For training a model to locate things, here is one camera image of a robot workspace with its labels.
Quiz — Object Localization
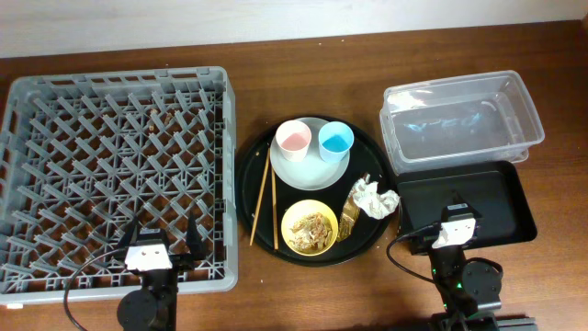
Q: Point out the round black tray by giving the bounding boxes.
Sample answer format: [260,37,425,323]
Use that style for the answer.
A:
[235,125,396,267]

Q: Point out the grey round plate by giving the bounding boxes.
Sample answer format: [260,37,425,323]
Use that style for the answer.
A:
[270,117,350,190]

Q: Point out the food scraps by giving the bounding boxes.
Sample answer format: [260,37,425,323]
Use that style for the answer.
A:
[289,212,333,254]

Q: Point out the grey plastic dishwasher rack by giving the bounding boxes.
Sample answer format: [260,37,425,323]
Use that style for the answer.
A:
[1,66,238,305]

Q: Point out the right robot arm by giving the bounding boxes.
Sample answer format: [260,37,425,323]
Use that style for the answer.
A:
[414,191,538,331]

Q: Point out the pink plastic cup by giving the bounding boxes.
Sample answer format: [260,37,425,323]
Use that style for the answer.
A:
[276,120,312,162]

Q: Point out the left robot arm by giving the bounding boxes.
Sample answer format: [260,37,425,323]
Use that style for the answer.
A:
[117,214,208,331]

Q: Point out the gold foil wrapper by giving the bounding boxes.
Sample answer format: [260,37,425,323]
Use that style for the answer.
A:
[336,173,370,242]

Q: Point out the blue plastic cup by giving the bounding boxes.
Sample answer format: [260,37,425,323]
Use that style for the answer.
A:
[318,121,355,163]

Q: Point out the white napkin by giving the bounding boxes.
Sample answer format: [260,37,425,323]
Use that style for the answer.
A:
[351,178,401,220]

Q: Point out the clear plastic bin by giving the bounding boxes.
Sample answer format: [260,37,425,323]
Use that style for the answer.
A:
[379,71,545,175]

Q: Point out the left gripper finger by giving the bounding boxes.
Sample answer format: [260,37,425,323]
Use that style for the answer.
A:
[186,212,205,260]
[118,216,140,248]

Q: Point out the black rectangular tray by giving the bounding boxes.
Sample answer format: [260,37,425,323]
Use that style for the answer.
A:
[397,161,537,250]

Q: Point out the yellow bowl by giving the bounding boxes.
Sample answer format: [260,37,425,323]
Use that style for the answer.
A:
[281,200,338,257]

